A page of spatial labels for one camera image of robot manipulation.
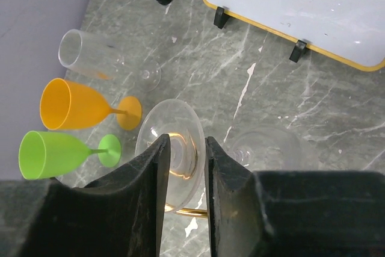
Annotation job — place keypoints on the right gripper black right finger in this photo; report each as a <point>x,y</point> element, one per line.
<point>291,213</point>

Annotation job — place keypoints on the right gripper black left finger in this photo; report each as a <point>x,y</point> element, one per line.
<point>119,214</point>

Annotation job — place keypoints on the clear wine glass back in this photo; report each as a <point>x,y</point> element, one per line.
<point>265,147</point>

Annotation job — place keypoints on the clear wine glass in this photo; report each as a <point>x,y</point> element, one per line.
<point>98,57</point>
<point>265,147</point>

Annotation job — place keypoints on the green wine glass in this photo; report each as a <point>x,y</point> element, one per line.
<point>50,154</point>

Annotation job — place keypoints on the orange wine glass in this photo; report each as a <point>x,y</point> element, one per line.
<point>66,104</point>

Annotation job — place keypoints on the clear wine glass front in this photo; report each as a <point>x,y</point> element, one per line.
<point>98,57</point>

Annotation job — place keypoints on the gold framed whiteboard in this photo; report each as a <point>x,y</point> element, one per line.
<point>349,31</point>

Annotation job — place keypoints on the gold wire glass rack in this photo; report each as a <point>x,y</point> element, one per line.
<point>199,213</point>

